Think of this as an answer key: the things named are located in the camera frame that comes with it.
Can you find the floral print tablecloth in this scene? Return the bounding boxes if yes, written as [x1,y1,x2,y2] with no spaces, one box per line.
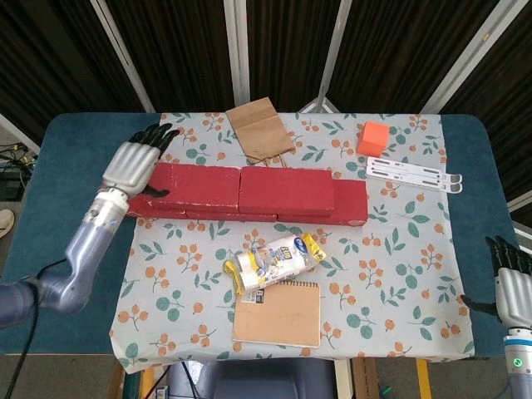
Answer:
[108,111,475,375]

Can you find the white partition frame post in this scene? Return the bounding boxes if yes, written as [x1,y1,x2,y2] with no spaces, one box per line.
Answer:
[419,0,504,116]
[90,0,155,113]
[223,0,250,107]
[319,0,354,101]

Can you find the dark pleated curtain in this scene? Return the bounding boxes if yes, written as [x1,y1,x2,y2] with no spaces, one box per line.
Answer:
[0,0,532,209]

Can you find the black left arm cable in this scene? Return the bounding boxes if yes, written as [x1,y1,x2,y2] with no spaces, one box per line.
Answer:
[0,257,70,399]

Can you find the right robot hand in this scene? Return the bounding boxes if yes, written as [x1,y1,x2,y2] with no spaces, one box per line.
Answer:
[460,235,532,329]

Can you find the kraft spiral notebook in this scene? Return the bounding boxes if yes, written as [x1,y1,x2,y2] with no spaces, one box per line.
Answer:
[231,278,326,348]

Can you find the beige slipper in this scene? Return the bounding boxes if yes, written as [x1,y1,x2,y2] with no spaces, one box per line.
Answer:
[0,209,16,239]

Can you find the orange foam cube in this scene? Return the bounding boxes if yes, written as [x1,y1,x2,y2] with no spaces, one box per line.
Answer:
[356,121,391,157]

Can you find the grey tripod stand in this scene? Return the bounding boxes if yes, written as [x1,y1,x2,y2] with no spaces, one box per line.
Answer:
[298,85,346,114]

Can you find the grey-blue robot torso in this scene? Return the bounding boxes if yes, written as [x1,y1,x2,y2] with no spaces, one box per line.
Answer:
[168,359,337,399]

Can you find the red brick with chipped corner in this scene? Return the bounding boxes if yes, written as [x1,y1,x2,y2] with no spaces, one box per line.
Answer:
[277,179,369,227]

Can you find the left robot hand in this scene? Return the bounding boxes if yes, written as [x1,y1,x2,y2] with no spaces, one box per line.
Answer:
[101,123,180,200]

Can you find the plastic pack of white rolls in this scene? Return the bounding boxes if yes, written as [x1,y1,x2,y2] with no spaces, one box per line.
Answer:
[223,232,328,297]

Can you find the brown paper bag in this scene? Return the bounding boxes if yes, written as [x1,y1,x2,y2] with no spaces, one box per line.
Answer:
[224,96,297,167]

